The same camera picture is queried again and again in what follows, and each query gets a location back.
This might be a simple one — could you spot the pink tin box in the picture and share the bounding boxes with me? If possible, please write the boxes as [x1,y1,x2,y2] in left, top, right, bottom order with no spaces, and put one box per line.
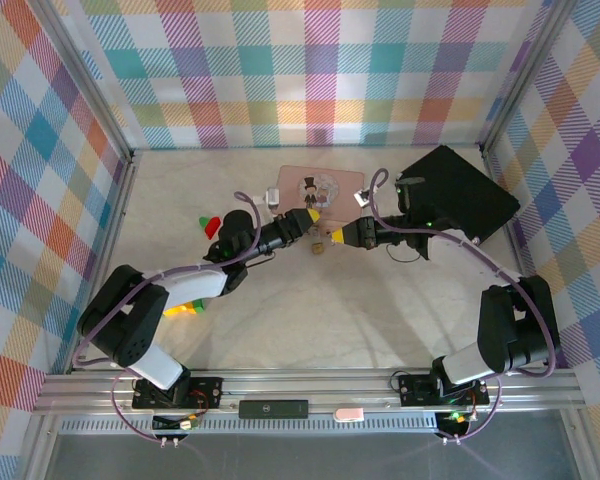
[277,164,367,239]

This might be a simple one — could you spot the multicoloured puzzle cube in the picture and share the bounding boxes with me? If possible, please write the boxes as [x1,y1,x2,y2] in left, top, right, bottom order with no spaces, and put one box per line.
[162,298,207,319]

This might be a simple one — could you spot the black hard case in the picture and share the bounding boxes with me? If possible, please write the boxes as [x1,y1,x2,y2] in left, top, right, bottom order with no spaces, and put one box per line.
[397,144,522,246]

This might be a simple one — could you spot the black rectangular device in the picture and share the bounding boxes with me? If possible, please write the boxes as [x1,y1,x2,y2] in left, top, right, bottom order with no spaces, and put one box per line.
[238,398,310,421]

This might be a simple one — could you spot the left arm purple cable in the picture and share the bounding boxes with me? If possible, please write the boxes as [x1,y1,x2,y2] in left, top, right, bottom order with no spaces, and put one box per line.
[74,190,262,446]

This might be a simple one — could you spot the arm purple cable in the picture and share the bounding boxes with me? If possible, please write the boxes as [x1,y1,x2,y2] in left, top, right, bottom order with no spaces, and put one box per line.
[74,190,262,446]
[370,168,562,446]

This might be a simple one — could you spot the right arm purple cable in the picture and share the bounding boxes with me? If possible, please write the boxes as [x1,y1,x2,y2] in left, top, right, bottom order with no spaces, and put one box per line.
[370,168,562,446]

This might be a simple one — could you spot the aluminium frame rail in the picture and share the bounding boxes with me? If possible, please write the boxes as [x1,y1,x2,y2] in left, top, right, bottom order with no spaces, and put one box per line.
[33,368,584,417]

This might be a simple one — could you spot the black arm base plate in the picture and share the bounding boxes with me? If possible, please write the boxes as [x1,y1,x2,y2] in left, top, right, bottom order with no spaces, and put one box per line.
[397,372,491,407]
[131,374,225,411]

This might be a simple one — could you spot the perforated metal cable tray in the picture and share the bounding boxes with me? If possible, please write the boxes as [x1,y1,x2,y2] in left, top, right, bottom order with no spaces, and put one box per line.
[59,416,444,435]

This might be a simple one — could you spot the aluminium frame post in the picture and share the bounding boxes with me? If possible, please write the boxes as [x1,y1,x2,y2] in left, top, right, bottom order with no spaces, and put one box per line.
[39,0,136,166]
[479,0,579,161]

